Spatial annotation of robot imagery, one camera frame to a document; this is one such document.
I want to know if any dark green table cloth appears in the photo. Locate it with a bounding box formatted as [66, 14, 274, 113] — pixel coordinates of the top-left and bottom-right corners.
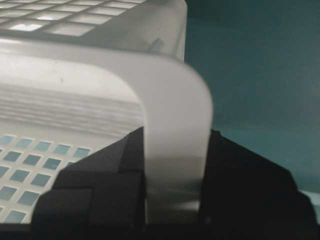
[185, 0, 320, 201]

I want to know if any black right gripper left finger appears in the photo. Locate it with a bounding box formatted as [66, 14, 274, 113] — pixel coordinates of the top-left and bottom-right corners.
[31, 127, 145, 240]

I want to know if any white perforated plastic basket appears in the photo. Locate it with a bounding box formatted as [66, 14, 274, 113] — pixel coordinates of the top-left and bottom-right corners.
[0, 0, 213, 224]

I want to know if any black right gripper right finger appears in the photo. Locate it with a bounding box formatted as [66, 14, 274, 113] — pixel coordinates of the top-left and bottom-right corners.
[199, 130, 320, 240]

